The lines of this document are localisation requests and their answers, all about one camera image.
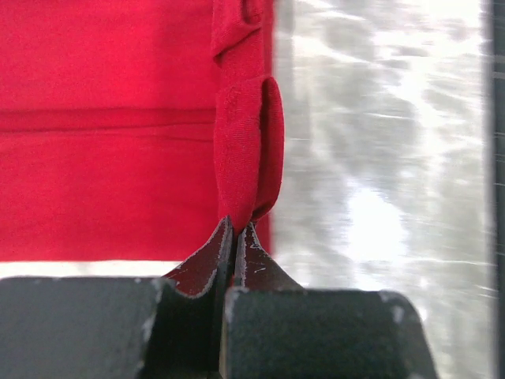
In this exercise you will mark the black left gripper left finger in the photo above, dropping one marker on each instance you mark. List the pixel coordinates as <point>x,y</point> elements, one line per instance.
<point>119,327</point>

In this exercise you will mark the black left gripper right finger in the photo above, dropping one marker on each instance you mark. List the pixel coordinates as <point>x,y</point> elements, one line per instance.
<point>275,328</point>

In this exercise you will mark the red t shirt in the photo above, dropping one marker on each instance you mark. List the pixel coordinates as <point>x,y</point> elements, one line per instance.
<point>129,129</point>

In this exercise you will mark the aluminium mounting rail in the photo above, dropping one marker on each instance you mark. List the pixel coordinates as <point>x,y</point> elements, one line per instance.
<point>496,24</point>

